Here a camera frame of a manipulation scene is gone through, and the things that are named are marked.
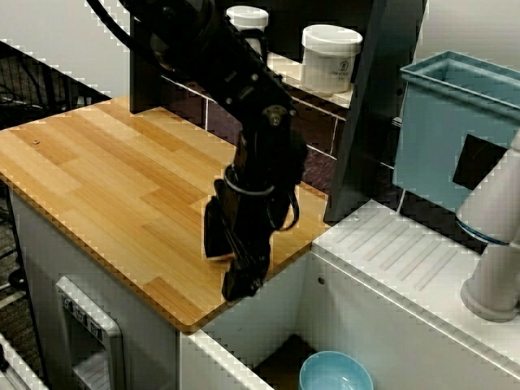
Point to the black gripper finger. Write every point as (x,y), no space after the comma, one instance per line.
(245,276)
(217,231)

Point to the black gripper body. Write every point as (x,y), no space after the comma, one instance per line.
(260,183)

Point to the light blue plastic bowl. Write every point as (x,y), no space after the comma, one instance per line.
(325,373)

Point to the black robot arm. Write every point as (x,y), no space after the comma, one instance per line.
(211,48)

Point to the white sink basin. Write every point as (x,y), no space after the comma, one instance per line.
(284,308)

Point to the brown board in sink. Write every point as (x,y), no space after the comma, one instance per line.
(284,359)

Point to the dark tile backsplash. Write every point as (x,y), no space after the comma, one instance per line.
(321,134)

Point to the wooden countertop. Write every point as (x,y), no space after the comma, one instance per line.
(101,183)

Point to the white ribbed drainboard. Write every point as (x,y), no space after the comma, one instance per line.
(386,243)

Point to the white printed lidded jar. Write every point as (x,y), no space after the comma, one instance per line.
(329,61)

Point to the grey toy appliance panel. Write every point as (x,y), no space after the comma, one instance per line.
(89,325)

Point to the white plain lidded jar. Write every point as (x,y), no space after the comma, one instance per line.
(248,17)

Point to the teal plastic dish bin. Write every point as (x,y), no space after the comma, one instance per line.
(426,142)

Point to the white toy kitchen cabinet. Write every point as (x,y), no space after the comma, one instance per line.
(40,252)

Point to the white toy kitchen faucet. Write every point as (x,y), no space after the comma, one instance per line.
(491,276)

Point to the black shelf frame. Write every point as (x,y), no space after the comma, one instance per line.
(365,122)

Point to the silver metal rail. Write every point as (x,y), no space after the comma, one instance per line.
(16,369)

